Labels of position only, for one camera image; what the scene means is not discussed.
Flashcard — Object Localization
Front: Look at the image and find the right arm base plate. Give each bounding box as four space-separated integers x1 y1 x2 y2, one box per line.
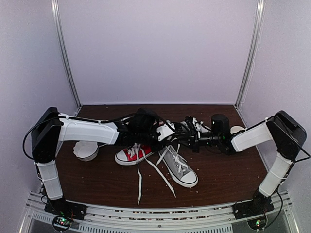
232 200 275 219

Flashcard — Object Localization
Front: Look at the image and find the right aluminium frame post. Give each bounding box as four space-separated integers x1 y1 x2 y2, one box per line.
235 0 266 110

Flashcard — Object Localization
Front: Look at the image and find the grey sneaker at back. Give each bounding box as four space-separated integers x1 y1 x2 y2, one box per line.
167 120 211 133

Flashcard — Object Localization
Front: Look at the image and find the front red sneaker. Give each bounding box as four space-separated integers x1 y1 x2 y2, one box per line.
115 143 176 205

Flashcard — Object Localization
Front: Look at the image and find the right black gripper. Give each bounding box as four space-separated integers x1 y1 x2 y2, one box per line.
175 129 221 153

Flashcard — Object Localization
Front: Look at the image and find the front aluminium rail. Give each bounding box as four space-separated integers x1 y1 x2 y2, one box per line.
19 191 299 233

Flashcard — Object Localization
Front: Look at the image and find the white fluted bowl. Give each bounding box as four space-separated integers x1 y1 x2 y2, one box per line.
73 141 99 162

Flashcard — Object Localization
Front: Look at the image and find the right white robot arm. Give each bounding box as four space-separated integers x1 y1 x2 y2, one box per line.
176 111 307 215

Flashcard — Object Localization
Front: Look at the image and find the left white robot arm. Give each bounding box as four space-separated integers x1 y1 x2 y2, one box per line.
22 107 175 216

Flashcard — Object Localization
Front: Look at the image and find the aluminium frame post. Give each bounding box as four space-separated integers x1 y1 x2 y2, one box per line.
235 0 266 110
51 0 82 108

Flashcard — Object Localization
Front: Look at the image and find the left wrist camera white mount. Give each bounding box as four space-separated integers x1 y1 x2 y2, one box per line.
156 123 175 142

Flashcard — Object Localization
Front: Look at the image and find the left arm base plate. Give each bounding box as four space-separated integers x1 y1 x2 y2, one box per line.
44 202 87 220

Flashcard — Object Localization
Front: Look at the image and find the left aluminium frame post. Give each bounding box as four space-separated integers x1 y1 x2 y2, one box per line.
51 0 82 108

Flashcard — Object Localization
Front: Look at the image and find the grey sneaker with laces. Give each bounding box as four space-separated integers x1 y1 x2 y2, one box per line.
156 143 198 188

